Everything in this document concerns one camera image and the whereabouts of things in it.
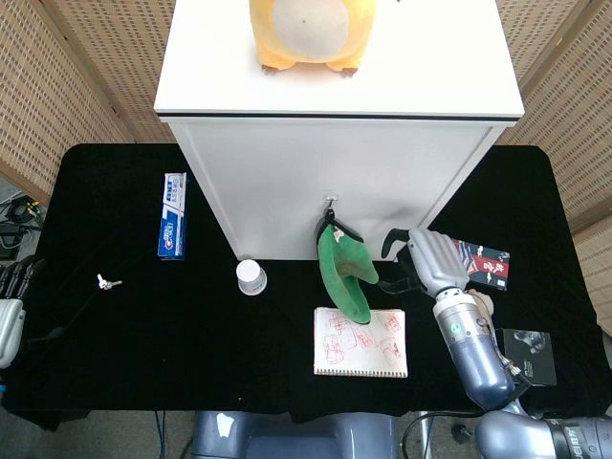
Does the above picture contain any white cabinet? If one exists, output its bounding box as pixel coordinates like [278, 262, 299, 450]
[152, 0, 526, 262]

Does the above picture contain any yellow plush toy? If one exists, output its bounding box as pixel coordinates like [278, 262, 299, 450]
[248, 0, 379, 78]

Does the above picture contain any blue toothpaste box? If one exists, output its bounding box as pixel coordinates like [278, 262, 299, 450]
[157, 172, 188, 262]

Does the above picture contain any thin black cable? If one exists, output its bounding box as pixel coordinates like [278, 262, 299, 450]
[24, 246, 162, 346]

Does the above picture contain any blue cable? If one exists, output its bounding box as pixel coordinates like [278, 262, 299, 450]
[153, 409, 168, 459]

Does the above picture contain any spiral notebook with red sketches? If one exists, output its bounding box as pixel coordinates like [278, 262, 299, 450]
[313, 307, 410, 379]

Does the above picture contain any black headphone box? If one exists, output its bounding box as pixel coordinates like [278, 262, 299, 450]
[495, 327, 558, 387]

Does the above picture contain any blue-grey robot torso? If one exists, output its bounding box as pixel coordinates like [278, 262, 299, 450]
[190, 409, 401, 459]

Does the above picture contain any black tablecloth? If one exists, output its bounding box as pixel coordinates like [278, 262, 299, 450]
[0, 142, 612, 432]

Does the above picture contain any white paper cup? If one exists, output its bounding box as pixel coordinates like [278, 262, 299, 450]
[235, 258, 268, 297]

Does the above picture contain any small beige cloth lump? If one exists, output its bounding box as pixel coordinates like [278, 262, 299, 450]
[466, 288, 495, 320]

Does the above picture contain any wicker folding screen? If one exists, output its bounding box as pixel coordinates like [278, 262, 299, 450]
[494, 0, 612, 336]
[0, 0, 179, 208]

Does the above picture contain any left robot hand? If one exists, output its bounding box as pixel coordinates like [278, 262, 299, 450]
[0, 255, 48, 372]

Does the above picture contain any floor cables bundle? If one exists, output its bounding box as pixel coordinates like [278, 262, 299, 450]
[0, 189, 47, 262]

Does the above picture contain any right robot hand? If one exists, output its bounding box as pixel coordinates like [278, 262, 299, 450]
[377, 228, 471, 295]

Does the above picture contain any red and black card box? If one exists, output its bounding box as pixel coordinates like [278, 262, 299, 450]
[451, 237, 511, 292]

